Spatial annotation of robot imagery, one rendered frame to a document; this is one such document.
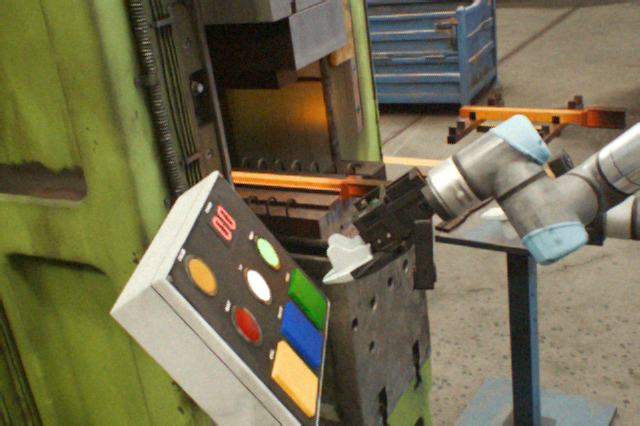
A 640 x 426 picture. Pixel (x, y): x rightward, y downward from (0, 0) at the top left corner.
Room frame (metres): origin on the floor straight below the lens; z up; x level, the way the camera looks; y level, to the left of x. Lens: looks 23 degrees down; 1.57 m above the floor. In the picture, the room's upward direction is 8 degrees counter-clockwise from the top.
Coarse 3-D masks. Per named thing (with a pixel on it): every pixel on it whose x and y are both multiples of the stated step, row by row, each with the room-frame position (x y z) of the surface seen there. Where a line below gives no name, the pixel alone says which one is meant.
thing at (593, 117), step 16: (464, 112) 1.91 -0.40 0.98; (480, 112) 1.88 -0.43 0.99; (496, 112) 1.86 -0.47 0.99; (512, 112) 1.84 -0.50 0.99; (528, 112) 1.81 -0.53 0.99; (544, 112) 1.79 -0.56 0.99; (560, 112) 1.77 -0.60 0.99; (576, 112) 1.76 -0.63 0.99; (592, 112) 1.73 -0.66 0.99; (608, 112) 1.71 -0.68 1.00; (624, 112) 1.69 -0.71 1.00; (608, 128) 1.71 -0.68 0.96
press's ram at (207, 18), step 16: (208, 0) 1.39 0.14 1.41; (224, 0) 1.38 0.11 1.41; (240, 0) 1.36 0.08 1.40; (256, 0) 1.34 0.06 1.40; (272, 0) 1.33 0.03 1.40; (288, 0) 1.38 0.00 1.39; (304, 0) 1.42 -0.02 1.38; (320, 0) 1.47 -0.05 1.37; (208, 16) 1.40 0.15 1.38; (224, 16) 1.38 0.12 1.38; (240, 16) 1.36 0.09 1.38; (256, 16) 1.35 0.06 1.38; (272, 16) 1.33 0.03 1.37
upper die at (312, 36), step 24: (336, 0) 1.52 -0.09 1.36; (216, 24) 1.45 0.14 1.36; (240, 24) 1.43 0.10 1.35; (264, 24) 1.40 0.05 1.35; (288, 24) 1.37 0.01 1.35; (312, 24) 1.44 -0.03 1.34; (336, 24) 1.51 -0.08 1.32; (216, 48) 1.46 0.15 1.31; (240, 48) 1.43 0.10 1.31; (264, 48) 1.40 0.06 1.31; (288, 48) 1.38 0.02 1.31; (312, 48) 1.43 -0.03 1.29; (336, 48) 1.50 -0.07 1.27
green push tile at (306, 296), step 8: (296, 272) 1.04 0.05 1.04; (296, 280) 1.02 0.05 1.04; (304, 280) 1.04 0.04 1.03; (296, 288) 1.00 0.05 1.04; (304, 288) 1.02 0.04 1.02; (312, 288) 1.05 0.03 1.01; (296, 296) 0.98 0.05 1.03; (304, 296) 1.00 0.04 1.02; (312, 296) 1.03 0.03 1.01; (320, 296) 1.05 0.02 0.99; (304, 304) 0.98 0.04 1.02; (312, 304) 1.01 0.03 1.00; (320, 304) 1.03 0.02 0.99; (304, 312) 0.98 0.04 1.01; (312, 312) 0.99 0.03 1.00; (320, 312) 1.01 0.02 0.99; (312, 320) 0.98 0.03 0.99; (320, 320) 0.99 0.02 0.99; (320, 328) 0.98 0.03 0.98
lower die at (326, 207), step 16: (304, 176) 1.59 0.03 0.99; (320, 176) 1.57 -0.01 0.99; (336, 176) 1.56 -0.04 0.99; (240, 192) 1.55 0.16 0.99; (256, 192) 1.54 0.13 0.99; (272, 192) 1.52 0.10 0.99; (288, 192) 1.51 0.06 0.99; (304, 192) 1.50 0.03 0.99; (320, 192) 1.48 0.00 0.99; (336, 192) 1.46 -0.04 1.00; (256, 208) 1.47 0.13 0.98; (272, 208) 1.46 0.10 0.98; (304, 208) 1.44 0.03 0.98; (320, 208) 1.42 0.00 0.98; (336, 208) 1.43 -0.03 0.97; (352, 208) 1.49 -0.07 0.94; (272, 224) 1.43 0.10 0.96; (304, 224) 1.39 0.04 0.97; (320, 224) 1.38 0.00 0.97; (336, 224) 1.43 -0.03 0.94
